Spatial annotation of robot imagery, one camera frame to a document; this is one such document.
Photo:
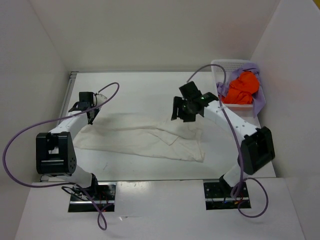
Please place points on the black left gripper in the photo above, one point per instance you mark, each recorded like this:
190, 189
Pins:
96, 111

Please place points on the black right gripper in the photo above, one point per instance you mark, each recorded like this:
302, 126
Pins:
176, 101

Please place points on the white t shirt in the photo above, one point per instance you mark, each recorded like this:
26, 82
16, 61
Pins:
136, 134

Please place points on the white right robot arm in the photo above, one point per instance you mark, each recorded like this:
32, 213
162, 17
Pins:
255, 145

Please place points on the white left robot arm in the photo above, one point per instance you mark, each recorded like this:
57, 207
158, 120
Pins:
81, 177

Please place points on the orange t shirt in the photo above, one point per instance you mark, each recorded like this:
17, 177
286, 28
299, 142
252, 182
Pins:
241, 90

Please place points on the lavender t shirt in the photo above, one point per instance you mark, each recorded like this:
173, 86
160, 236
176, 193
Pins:
259, 100

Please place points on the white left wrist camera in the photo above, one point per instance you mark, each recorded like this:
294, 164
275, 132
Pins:
99, 99

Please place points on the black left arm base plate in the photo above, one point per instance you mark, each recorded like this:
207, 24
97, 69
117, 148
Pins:
103, 194

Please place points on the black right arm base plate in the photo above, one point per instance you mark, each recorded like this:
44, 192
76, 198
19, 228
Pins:
216, 199

